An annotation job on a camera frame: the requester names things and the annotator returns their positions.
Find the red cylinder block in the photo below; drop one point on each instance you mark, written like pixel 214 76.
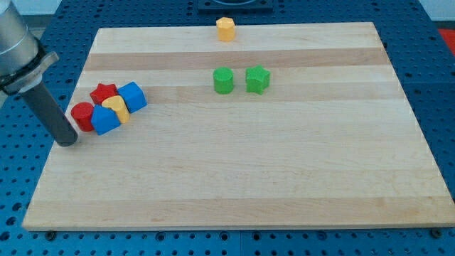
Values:
pixel 82 114

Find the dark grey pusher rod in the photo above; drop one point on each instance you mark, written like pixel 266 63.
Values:
pixel 47 110

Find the green star block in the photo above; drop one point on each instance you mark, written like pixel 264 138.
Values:
pixel 257 79

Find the blue triangle block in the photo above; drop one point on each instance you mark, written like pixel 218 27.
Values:
pixel 104 120

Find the red star block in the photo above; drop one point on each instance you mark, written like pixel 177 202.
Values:
pixel 102 92

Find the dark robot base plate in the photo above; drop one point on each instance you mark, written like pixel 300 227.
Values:
pixel 212 6

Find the yellow heart block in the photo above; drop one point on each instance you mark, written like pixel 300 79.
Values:
pixel 117 104

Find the blue cube block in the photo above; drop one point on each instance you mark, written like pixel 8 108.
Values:
pixel 133 96

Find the green cylinder block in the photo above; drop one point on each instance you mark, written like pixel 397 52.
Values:
pixel 223 80

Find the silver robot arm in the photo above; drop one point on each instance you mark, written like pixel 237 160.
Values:
pixel 23 57

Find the light wooden board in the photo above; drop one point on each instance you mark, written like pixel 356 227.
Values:
pixel 332 143

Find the yellow hexagon block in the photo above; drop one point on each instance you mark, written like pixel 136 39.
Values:
pixel 226 29

